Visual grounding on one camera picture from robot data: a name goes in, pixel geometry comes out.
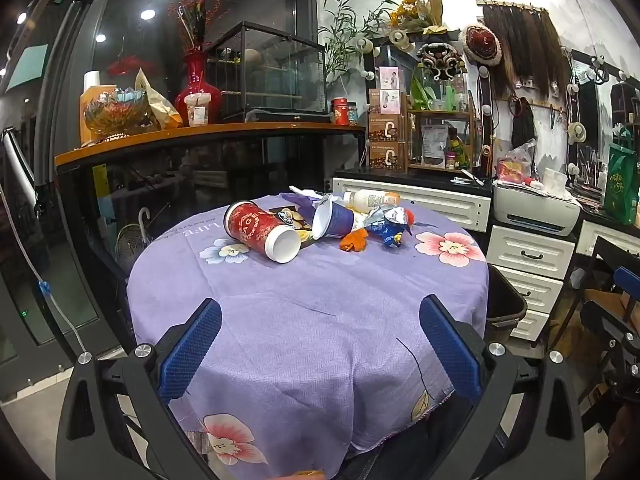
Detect badminton racket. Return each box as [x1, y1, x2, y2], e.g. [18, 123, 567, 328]
[115, 225, 148, 261]

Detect red paper cup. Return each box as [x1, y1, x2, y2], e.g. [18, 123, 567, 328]
[223, 201, 302, 264]

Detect wooden shelf rack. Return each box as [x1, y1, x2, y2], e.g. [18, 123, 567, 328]
[406, 109, 476, 173]

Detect person's right hand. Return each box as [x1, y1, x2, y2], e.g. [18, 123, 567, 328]
[607, 405, 640, 466]

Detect white paper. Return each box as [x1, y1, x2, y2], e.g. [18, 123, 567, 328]
[289, 185, 341, 206]

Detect white brown pouch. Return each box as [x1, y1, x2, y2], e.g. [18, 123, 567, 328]
[421, 125, 449, 167]

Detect green yellow bottle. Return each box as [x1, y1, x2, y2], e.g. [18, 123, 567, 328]
[447, 132, 468, 170]

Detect black metal chair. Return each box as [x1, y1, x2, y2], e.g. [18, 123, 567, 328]
[552, 234, 640, 356]

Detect translucent plastic container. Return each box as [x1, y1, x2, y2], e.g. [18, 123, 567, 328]
[542, 167, 571, 196]

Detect blue snack wrapper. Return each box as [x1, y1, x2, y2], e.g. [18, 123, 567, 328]
[365, 217, 413, 248]

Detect yellow flower bouquet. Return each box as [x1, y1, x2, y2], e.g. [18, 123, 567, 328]
[385, 0, 446, 36]

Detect gold snack bag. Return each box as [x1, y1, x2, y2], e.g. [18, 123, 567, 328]
[135, 67, 184, 131]

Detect purple floral tablecloth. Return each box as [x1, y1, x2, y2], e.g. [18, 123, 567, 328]
[126, 191, 490, 480]

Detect red embroidered hat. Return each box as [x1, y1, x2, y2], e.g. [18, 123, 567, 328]
[460, 22, 502, 67]

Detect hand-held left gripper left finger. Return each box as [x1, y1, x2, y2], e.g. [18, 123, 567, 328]
[56, 297, 223, 480]

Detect black trash bin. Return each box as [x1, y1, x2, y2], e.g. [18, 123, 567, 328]
[486, 264, 528, 343]

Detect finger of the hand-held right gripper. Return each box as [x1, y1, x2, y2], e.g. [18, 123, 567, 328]
[580, 266, 640, 361]

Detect white hose with blue clip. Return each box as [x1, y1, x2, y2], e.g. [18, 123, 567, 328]
[0, 180, 88, 356]

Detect red dried branches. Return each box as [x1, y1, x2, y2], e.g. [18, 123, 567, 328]
[167, 0, 231, 56]

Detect dark hanging wig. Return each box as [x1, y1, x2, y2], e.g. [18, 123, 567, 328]
[510, 97, 538, 148]

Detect green tote bag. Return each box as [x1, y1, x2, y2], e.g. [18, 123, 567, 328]
[602, 142, 640, 226]

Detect decorative wall mask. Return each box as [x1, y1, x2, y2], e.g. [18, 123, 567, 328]
[417, 42, 466, 83]

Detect glass display counter wooden top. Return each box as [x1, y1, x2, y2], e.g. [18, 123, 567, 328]
[54, 121, 367, 311]

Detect pink plastic bag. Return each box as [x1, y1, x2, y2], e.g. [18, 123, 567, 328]
[494, 140, 538, 186]

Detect dark small packet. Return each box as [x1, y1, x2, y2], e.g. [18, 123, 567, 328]
[267, 206, 306, 228]

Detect green bamboo plant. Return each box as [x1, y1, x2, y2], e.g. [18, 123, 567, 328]
[320, 0, 401, 86]

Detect ornate glass bowl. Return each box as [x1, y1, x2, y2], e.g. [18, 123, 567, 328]
[83, 87, 151, 137]

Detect purple plastic glove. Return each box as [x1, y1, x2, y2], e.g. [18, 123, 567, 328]
[279, 191, 326, 211]

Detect brown box with white picture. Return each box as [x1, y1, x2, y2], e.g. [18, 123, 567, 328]
[369, 89, 407, 115]

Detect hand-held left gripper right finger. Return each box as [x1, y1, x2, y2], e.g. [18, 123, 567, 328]
[419, 294, 587, 480]

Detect person's dark trousers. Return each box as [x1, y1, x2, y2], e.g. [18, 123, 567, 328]
[345, 395, 483, 480]

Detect brown hair extensions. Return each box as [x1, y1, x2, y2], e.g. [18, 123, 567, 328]
[480, 0, 573, 103]

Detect white printer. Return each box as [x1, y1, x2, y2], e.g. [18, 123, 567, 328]
[492, 180, 582, 237]

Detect clear plastic snack jar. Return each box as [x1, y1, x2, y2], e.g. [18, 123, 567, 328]
[185, 92, 211, 127]

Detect white vanity cabinet with drawers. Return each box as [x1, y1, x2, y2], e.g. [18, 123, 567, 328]
[332, 169, 640, 343]

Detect white bottle with orange cap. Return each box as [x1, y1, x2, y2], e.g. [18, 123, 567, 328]
[345, 189, 403, 212]

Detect vanity mirror with bulbs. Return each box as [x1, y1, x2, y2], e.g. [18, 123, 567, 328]
[565, 49, 613, 186]

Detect red vase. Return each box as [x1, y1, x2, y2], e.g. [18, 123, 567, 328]
[175, 50, 222, 125]

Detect blue paper cup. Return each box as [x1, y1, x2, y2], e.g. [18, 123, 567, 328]
[311, 195, 357, 241]

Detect black framed glass case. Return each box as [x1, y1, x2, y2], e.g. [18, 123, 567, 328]
[206, 21, 328, 123]

